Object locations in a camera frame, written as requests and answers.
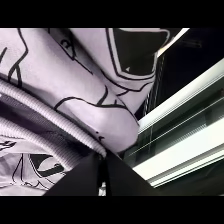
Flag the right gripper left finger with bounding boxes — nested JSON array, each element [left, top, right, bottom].
[[43, 151, 103, 197]]

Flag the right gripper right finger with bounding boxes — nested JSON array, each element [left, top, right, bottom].
[[105, 150, 158, 197]]

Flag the purple printed shirt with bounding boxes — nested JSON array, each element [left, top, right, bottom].
[[0, 27, 172, 197]]

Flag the silver frame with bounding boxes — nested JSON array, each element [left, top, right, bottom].
[[128, 58, 224, 188]]

